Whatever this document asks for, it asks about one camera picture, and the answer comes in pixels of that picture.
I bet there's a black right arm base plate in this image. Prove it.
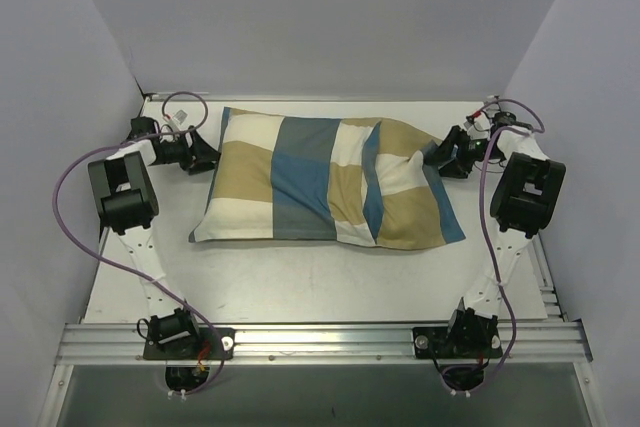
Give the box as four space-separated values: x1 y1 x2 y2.
412 324 503 360

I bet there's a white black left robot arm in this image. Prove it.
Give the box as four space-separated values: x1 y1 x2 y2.
88 117 220 358

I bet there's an aluminium back frame rail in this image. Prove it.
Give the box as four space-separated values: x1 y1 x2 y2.
143 90 501 104

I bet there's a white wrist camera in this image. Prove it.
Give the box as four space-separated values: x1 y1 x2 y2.
464 112 491 134
165 109 189 131

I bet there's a blue tan white checked pillowcase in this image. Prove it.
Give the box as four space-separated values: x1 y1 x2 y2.
189 107 465 251

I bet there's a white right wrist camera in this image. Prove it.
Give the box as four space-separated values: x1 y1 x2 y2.
464 112 491 134

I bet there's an aluminium front frame rail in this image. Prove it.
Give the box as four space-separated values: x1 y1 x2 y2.
55 322 592 366

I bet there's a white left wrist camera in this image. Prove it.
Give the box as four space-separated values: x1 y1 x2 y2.
165 109 189 131

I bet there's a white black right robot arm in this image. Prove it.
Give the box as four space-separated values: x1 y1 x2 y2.
424 112 566 356

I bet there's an aluminium frame rail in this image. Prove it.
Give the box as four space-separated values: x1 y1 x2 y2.
143 90 501 104
55 322 592 366

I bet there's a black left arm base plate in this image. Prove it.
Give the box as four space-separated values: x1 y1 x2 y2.
142 327 236 361

